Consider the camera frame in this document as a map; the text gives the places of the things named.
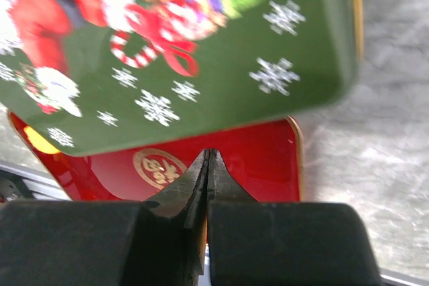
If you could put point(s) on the aluminium front rail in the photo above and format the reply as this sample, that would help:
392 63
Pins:
41 185

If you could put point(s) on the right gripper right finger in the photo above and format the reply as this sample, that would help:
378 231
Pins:
283 243

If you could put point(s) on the red lacquer tray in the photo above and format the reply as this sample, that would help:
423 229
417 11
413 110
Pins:
266 159

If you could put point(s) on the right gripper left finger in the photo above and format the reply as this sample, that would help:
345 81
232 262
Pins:
159 241

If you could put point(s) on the gold tin lid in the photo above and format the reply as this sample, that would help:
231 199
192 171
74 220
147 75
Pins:
94 76

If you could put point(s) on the upper orange fish cookie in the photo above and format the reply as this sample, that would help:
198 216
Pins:
38 142

